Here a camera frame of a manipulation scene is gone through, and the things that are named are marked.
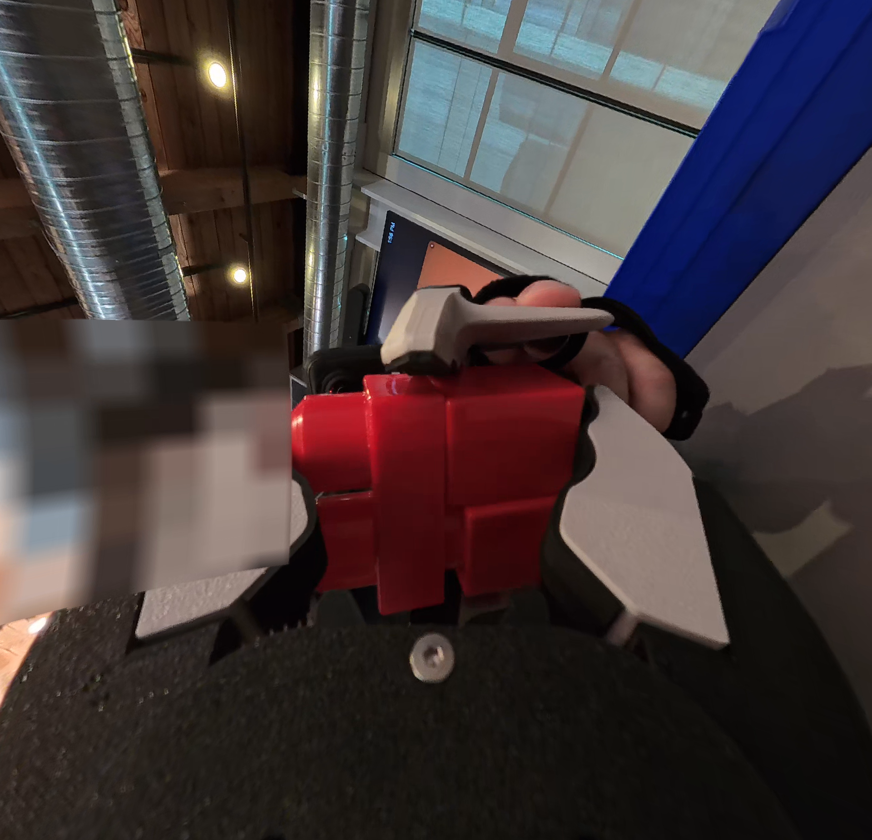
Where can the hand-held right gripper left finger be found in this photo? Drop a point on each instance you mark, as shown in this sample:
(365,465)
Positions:
(205,604)

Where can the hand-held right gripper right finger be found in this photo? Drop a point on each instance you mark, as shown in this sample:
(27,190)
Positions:
(641,540)

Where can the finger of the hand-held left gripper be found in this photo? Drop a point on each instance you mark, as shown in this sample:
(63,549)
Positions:
(436,329)

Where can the red mega block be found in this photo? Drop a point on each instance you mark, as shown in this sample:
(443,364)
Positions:
(518,431)
(504,547)
(395,499)

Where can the blue storage bin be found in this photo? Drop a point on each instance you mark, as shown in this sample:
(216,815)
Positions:
(763,145)

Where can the person's left hand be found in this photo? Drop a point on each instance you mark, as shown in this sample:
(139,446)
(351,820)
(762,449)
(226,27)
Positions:
(627,370)

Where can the computer monitor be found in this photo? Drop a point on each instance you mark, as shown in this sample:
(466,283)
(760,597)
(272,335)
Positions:
(395,261)

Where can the ceiling lamp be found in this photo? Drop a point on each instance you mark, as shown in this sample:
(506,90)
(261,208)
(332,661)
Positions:
(239,275)
(215,73)

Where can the glass window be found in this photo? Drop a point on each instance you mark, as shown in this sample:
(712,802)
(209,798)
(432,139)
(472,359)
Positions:
(545,118)

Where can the silver duct pipe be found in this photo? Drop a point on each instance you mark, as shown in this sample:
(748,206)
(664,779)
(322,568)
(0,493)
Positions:
(68,131)
(338,131)

